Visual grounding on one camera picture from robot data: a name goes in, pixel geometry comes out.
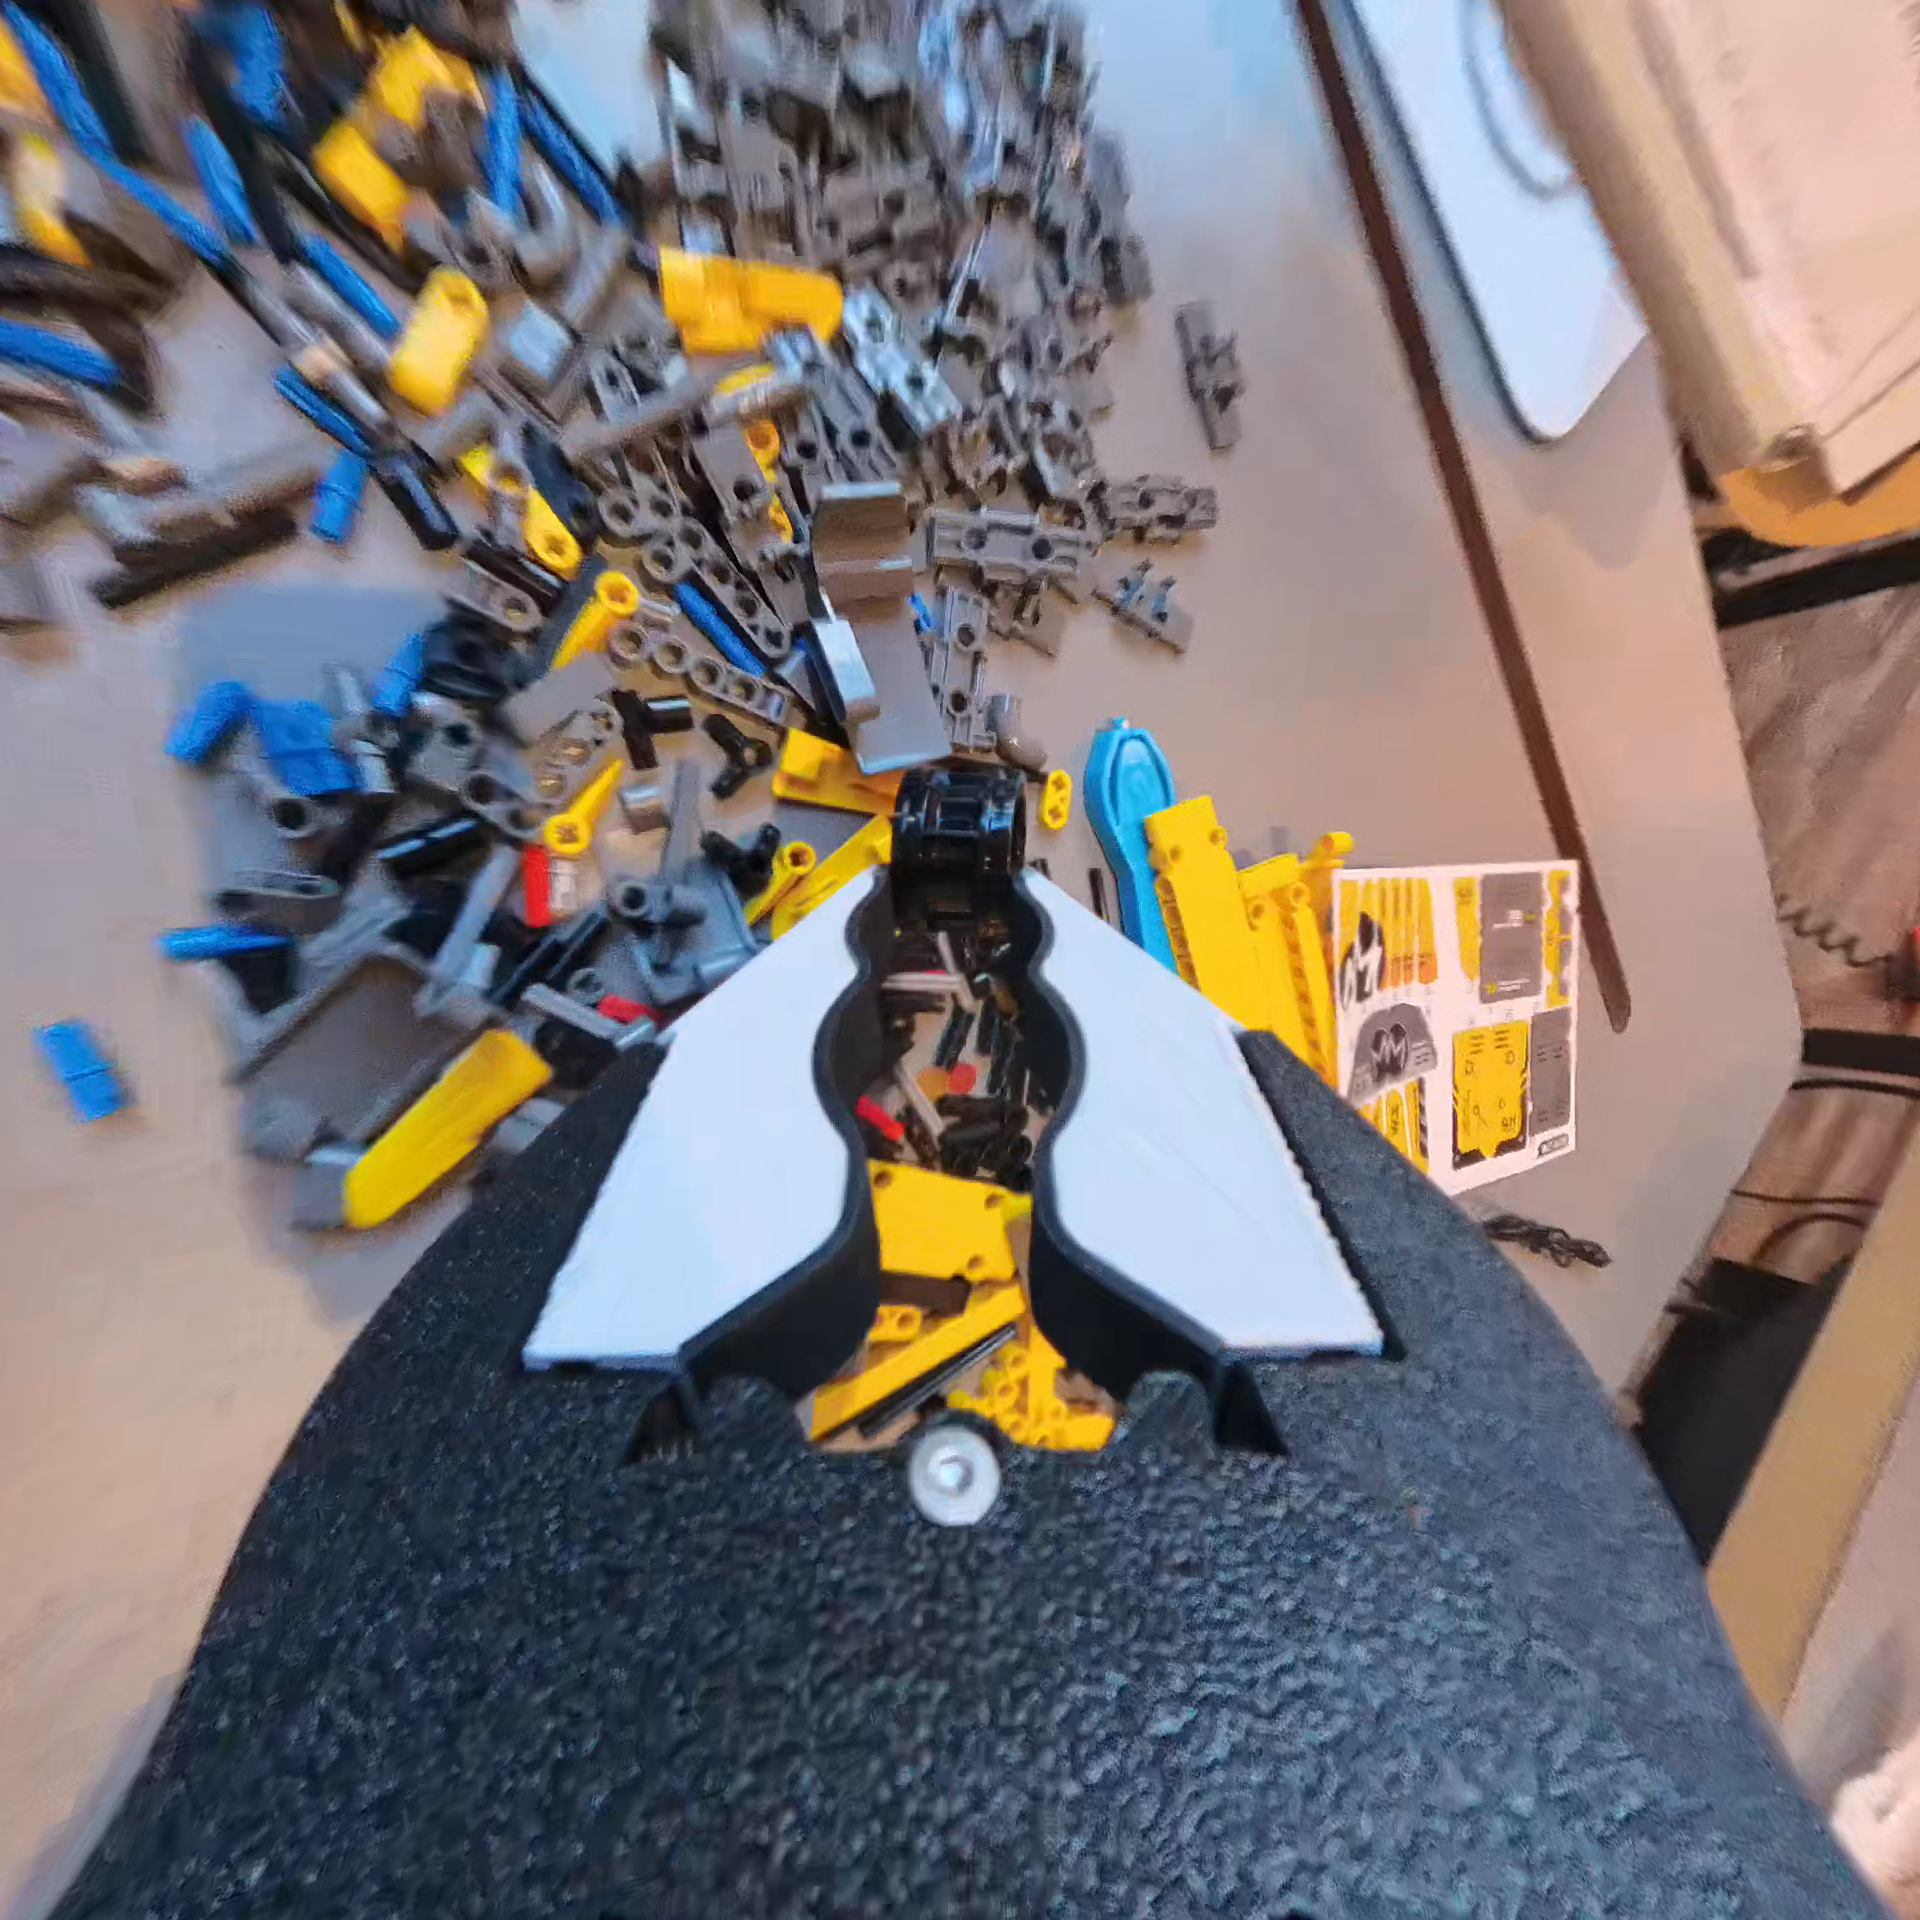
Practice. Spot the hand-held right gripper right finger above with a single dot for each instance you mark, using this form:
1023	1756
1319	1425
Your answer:
1185	1186

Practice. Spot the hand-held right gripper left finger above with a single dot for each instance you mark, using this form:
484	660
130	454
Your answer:
705	1186

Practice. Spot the heap of yellow toy beams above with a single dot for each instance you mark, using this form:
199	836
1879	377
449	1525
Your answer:
944	1245

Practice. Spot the yellow black sticker sheet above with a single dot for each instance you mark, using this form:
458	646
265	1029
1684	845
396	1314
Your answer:
1484	1020

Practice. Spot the blue curved toy panel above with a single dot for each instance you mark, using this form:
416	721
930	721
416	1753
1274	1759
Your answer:
1132	841

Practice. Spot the pile of small building pieces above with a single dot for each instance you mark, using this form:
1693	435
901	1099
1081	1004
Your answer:
600	495

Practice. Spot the white stand base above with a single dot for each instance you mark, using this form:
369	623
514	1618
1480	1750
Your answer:
1501	226

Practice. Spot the printed paper sheet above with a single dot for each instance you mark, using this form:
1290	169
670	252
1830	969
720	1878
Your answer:
1724	226

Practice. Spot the yellow toy frame part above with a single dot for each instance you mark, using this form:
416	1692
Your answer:
1245	932

